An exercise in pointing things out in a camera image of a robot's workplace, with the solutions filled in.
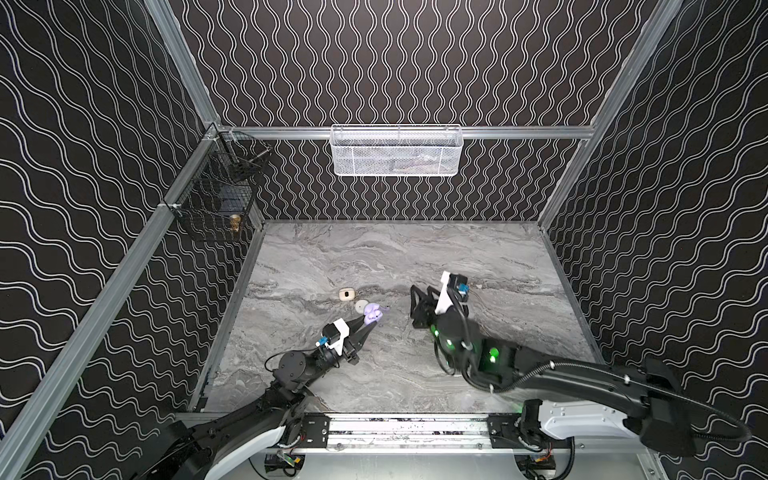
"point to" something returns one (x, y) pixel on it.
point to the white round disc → (359, 305)
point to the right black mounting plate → (504, 434)
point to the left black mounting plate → (316, 427)
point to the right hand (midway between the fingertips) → (417, 292)
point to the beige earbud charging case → (347, 294)
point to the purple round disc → (372, 313)
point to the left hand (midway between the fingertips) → (376, 321)
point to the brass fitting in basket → (235, 220)
